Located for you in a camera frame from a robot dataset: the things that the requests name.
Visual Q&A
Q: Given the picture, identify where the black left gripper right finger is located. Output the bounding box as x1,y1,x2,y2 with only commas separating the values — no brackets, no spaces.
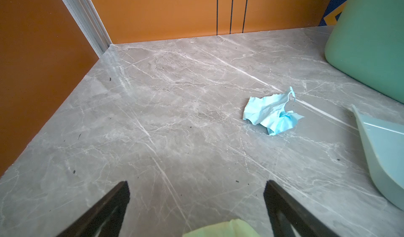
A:
264,180,338,237

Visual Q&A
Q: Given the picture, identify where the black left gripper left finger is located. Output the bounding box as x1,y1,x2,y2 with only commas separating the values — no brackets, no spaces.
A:
58,181,130,237

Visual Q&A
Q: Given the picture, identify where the grey-green dustpan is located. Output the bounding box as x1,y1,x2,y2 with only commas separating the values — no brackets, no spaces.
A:
352,105,404,210

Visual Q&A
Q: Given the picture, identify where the light green paper scrap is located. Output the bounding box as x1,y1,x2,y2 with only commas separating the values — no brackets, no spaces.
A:
183,219,260,237

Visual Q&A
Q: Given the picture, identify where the pale blue paper scrap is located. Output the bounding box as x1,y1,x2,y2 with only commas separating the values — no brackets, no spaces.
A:
243,87,303,136

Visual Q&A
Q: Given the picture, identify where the green trash bin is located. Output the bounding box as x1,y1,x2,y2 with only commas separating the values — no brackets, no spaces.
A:
325,0,404,103

